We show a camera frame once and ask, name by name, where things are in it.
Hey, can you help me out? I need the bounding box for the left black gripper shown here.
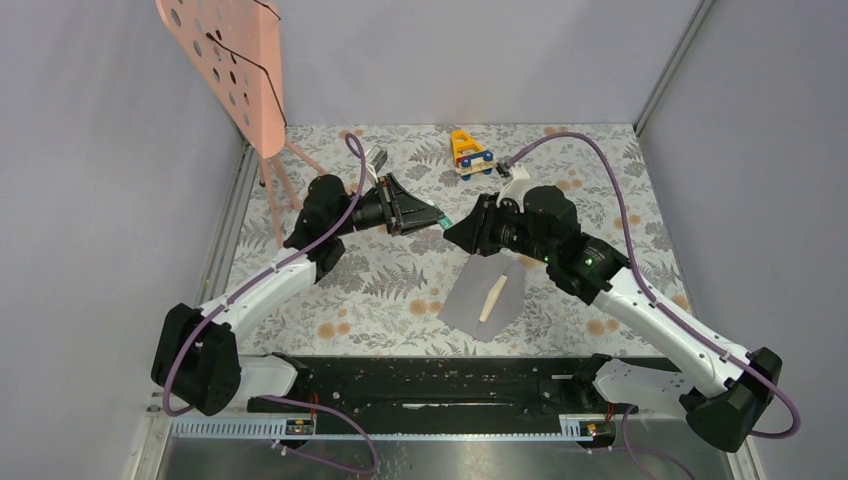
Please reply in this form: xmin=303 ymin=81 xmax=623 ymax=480
xmin=331 ymin=172 xmax=443 ymax=236

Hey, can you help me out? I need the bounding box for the pink perforated music stand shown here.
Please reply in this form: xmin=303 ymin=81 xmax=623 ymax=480
xmin=155 ymin=0 xmax=326 ymax=246

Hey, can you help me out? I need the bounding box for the yellow blue toy car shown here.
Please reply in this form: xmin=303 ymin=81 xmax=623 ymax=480
xmin=450 ymin=130 xmax=496 ymax=181

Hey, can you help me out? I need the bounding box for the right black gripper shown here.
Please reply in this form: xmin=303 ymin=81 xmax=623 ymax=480
xmin=443 ymin=192 xmax=555 ymax=264

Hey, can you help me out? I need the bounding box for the white slotted cable duct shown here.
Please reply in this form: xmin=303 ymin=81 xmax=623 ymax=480
xmin=171 ymin=414 xmax=615 ymax=442

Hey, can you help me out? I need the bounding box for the black cord on stand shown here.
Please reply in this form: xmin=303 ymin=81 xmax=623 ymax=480
xmin=205 ymin=0 xmax=289 ymax=129

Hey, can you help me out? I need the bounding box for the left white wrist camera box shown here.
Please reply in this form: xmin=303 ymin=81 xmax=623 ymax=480
xmin=366 ymin=145 xmax=388 ymax=175

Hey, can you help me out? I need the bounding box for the floral patterned table mat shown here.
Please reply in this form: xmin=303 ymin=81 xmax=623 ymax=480
xmin=240 ymin=124 xmax=688 ymax=357

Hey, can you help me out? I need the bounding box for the purple cable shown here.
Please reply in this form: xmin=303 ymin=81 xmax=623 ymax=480
xmin=162 ymin=133 xmax=382 ymax=477
xmin=500 ymin=131 xmax=802 ymax=480

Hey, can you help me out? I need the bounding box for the grey lavender envelope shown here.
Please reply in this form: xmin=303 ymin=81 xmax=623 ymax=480
xmin=437 ymin=254 xmax=526 ymax=342

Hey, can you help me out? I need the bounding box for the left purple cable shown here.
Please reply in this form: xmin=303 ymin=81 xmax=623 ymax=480
xmin=162 ymin=133 xmax=382 ymax=477

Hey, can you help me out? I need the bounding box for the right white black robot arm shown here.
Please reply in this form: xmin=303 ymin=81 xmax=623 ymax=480
xmin=443 ymin=186 xmax=782 ymax=452

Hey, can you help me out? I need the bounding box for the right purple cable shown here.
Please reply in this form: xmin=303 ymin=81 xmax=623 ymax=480
xmin=500 ymin=131 xmax=802 ymax=480

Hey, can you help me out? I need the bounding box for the beige lined letter paper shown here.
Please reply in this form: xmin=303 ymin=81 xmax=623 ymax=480
xmin=479 ymin=275 xmax=508 ymax=323

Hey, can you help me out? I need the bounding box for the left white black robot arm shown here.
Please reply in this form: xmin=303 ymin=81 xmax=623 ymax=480
xmin=151 ymin=174 xmax=444 ymax=416

